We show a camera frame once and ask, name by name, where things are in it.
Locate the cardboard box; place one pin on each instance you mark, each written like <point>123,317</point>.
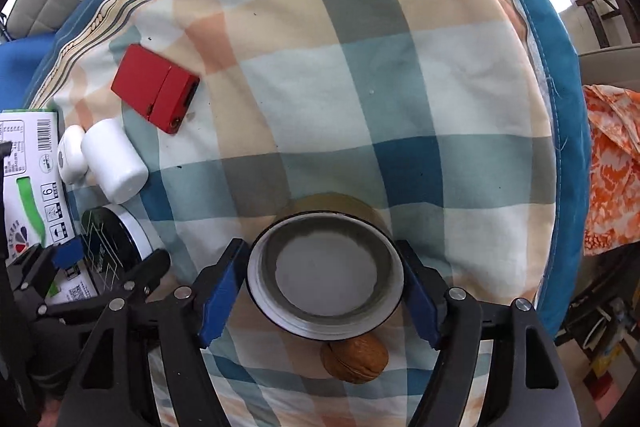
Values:
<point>30,142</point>

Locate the grey tufted chair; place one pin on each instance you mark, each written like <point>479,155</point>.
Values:
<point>40,7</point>

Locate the dark wooden chair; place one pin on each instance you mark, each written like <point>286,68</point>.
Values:
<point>597,14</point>

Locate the white round earbud case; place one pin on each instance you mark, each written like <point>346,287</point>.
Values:
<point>70,154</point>

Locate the red rectangular box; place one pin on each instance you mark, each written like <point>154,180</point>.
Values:
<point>150,87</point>

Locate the white plastic bottle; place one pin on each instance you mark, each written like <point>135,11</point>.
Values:
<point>112,162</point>

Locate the orange patterned cloth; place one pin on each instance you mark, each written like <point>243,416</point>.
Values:
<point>612,167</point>

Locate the plaid tablecloth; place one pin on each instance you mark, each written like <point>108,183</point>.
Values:
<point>350,82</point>

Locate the beige chair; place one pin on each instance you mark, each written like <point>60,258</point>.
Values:
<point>610,57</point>

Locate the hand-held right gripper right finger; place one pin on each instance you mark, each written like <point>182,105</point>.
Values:
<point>420,302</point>

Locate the white dish metal rim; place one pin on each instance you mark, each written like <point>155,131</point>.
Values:
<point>325,277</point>

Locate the walnut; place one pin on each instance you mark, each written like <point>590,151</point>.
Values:
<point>355,359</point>

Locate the black round tin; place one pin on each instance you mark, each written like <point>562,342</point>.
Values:
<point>107,232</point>

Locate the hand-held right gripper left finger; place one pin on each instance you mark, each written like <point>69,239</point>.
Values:
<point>220,294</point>

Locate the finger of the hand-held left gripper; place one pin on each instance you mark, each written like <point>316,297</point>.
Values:
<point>67,253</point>
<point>150,269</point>

